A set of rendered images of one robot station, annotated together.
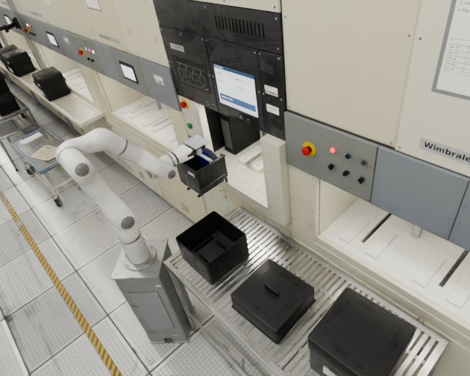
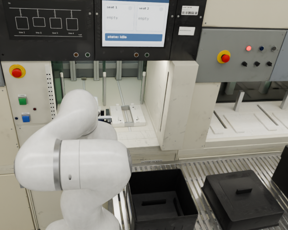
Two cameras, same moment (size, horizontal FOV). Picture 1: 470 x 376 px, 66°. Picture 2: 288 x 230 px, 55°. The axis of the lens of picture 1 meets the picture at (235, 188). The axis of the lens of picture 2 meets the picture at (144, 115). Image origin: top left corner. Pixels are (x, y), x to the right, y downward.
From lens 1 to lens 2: 1.56 m
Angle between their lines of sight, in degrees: 54
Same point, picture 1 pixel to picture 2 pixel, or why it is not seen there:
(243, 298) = (241, 214)
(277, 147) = (196, 66)
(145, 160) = (102, 130)
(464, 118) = not seen: outside the picture
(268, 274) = (223, 184)
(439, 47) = not seen: outside the picture
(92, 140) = (91, 110)
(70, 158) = (107, 149)
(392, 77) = not seen: outside the picture
